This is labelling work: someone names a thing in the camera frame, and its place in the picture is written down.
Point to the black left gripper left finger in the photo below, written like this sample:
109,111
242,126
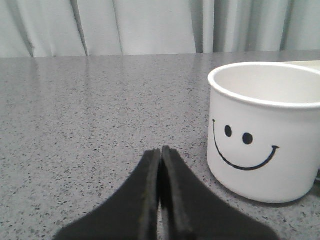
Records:
131,213

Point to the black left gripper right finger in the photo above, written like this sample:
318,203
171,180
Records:
196,213

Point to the white smiley face mug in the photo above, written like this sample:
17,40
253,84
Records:
264,129

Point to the cream rectangular tray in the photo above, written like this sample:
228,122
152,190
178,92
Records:
310,64

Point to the pale grey-green curtain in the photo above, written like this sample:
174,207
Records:
60,28

